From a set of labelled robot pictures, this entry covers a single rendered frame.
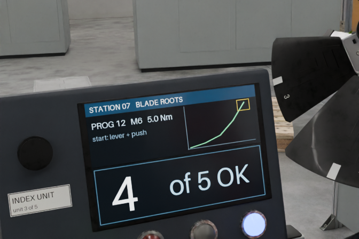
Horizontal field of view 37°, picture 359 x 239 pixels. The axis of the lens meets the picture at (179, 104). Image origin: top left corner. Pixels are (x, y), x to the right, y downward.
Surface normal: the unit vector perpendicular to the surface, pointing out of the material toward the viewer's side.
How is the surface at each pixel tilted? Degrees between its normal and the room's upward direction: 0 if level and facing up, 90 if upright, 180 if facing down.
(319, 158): 51
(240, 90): 75
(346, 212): 90
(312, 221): 0
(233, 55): 90
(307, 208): 0
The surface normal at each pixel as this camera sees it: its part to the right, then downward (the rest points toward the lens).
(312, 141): -0.45, -0.39
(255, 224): 0.24, -0.07
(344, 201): -0.95, 0.11
